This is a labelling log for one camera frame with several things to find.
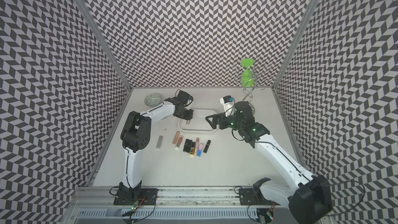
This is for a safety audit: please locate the white plastic storage box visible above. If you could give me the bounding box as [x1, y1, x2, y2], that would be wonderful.
[178, 108, 216, 134]

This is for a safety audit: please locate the green plastic cup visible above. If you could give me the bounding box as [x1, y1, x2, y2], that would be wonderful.
[240, 58, 255, 87]

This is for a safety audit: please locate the black lipstick gold band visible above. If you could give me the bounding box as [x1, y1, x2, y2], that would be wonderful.
[203, 140, 211, 153]

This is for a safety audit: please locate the beige matte lipstick tube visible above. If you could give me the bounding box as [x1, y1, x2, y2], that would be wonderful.
[172, 131, 180, 145]

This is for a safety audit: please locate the chrome wire stand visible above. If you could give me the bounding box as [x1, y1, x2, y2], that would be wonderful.
[238, 64, 266, 115]

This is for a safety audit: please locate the aluminium front rail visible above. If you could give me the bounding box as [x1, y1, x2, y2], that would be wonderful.
[61, 186, 296, 224]

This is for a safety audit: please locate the clear coral lipstick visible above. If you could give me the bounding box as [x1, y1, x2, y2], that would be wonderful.
[175, 135, 183, 150]

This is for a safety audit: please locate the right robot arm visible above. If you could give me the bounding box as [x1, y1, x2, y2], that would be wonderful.
[205, 101, 333, 224]

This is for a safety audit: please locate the green patterned bowl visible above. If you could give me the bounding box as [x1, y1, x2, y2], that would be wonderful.
[144, 93, 162, 107]

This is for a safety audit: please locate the pink lip gloss tube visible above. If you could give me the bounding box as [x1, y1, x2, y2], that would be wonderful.
[194, 138, 200, 155]

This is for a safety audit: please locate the plain black lipstick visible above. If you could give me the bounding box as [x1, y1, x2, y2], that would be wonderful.
[186, 140, 192, 153]

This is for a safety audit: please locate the black lipstick with text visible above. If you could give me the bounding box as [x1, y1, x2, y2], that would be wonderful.
[183, 139, 189, 152]

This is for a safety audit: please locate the pink blue gradient lipstick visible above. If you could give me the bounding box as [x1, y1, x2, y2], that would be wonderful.
[197, 143, 204, 157]

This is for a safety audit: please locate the silver lipstick tube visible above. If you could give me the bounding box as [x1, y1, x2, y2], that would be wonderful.
[156, 135, 163, 149]

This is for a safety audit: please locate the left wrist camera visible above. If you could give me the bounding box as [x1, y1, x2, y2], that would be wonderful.
[176, 90, 193, 107]

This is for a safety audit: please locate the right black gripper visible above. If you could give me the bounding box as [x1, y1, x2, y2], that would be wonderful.
[206, 111, 244, 131]

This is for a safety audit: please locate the black and gold square lipstick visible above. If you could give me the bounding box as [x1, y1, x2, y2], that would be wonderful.
[190, 141, 196, 157]

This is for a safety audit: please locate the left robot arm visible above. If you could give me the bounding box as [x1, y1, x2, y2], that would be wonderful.
[118, 96, 193, 201]

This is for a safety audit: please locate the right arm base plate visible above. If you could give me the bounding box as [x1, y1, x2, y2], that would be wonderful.
[238, 188, 272, 206]

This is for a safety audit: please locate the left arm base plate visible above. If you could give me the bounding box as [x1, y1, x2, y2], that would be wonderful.
[113, 188, 159, 206]

